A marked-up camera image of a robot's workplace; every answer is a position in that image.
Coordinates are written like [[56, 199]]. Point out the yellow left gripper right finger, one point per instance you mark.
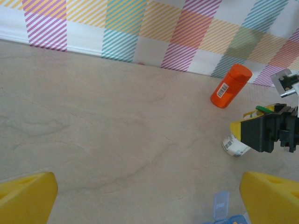
[[271, 200]]

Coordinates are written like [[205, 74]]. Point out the white bottle with green cap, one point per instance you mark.
[[233, 145]]

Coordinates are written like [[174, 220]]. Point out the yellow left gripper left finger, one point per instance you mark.
[[25, 200]]

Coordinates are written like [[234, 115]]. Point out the blue weekly pill organizer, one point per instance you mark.
[[220, 205]]

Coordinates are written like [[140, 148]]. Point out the orange pill bottle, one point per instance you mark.
[[227, 91]]

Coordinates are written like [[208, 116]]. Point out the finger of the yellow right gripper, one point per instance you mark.
[[257, 133], [247, 116]]

